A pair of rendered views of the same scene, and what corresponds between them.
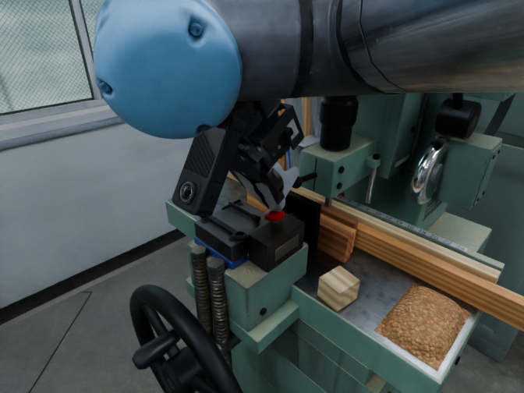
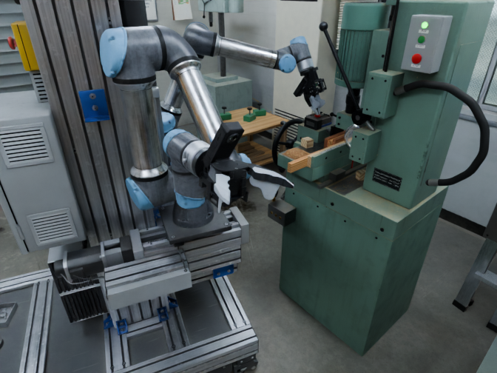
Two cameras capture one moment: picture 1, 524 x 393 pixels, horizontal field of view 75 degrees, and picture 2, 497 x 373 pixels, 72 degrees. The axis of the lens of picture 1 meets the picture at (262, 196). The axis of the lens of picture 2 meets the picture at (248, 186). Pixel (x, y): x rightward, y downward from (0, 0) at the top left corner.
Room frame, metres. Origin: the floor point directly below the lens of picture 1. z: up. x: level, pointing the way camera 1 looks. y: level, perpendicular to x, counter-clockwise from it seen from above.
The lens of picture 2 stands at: (0.24, -1.65, 1.55)
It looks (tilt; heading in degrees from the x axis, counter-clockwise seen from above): 30 degrees down; 95
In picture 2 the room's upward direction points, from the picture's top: straight up
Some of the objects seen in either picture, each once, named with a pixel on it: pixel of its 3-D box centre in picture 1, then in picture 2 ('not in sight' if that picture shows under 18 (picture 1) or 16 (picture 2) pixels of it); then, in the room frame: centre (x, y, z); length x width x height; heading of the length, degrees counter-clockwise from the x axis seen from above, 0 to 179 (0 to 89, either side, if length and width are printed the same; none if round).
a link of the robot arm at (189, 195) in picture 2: not in sight; (194, 183); (0.03, -0.90, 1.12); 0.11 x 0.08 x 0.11; 42
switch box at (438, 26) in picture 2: not in sight; (425, 44); (0.68, -0.45, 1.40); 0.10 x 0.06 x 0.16; 135
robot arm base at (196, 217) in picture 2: not in sight; (192, 204); (-0.06, -0.62, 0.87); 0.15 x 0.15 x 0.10
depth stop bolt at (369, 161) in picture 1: (369, 178); not in sight; (0.56, -0.20, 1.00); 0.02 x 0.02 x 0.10; 45
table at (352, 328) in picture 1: (281, 261); (328, 146); (0.49, -0.04, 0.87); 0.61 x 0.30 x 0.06; 45
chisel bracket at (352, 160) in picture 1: (338, 166); (353, 123); (0.57, -0.14, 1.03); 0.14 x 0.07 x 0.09; 135
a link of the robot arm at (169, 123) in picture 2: not in sight; (163, 129); (-0.30, -0.18, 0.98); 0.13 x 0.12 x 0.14; 102
